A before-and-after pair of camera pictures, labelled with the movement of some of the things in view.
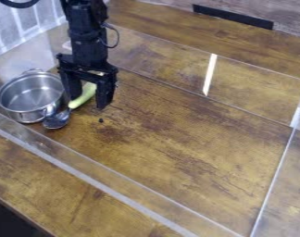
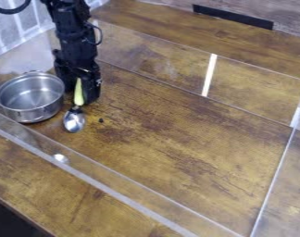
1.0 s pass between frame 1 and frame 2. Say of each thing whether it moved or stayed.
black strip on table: stayed
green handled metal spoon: moved
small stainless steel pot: stayed
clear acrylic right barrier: stayed
